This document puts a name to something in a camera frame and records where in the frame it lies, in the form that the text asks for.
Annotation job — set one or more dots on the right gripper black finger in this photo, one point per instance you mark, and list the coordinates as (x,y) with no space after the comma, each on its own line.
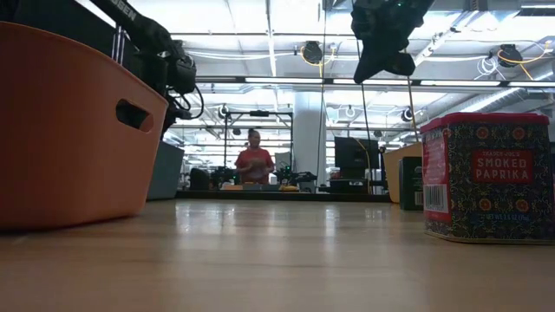
(373,60)
(401,64)

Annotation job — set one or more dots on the dark green spice tin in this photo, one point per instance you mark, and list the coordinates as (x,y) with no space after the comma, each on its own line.
(409,182)

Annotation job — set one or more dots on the smoked paprika tin red lid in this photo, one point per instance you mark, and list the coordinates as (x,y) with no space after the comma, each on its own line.
(498,195)

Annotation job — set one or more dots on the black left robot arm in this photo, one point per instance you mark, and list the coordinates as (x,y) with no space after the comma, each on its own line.
(147,30)

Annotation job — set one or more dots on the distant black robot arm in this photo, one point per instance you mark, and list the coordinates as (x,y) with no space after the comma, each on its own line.
(299,177)

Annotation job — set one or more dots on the long ceiling light bar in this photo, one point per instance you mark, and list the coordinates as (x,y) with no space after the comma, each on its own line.
(282,80)

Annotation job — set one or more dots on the white round column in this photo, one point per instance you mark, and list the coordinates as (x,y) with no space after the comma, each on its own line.
(308,130)

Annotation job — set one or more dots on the black computer monitor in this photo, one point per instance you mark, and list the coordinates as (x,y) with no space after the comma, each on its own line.
(355,156)

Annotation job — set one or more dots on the yellow plastic bin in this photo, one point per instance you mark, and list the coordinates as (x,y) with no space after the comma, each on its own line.
(392,177)

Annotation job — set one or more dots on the distant black table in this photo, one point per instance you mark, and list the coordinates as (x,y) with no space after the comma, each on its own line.
(312,197)

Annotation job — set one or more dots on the person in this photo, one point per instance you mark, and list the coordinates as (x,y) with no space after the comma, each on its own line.
(255,162)

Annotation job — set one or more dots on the teal plastic bin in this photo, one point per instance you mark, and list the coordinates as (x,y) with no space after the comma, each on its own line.
(167,173)

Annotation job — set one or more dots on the thin metal rod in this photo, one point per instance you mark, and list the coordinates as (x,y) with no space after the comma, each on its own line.
(116,43)
(123,45)

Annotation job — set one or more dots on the orange plastic bin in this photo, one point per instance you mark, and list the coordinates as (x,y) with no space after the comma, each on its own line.
(65,151)

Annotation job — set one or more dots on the black metal frame stand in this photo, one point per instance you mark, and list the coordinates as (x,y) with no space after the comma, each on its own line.
(259,113)

